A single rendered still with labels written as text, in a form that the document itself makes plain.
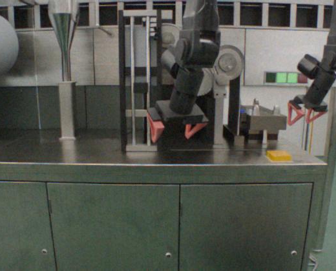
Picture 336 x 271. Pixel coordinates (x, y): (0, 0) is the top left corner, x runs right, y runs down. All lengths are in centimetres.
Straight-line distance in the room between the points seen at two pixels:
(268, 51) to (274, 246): 97
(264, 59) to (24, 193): 131
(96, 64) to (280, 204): 112
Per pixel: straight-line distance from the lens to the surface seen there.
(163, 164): 101
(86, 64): 164
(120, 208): 112
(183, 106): 67
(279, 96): 418
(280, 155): 110
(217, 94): 120
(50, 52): 171
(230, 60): 125
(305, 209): 122
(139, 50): 116
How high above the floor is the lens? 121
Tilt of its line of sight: 11 degrees down
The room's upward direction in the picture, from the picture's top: straight up
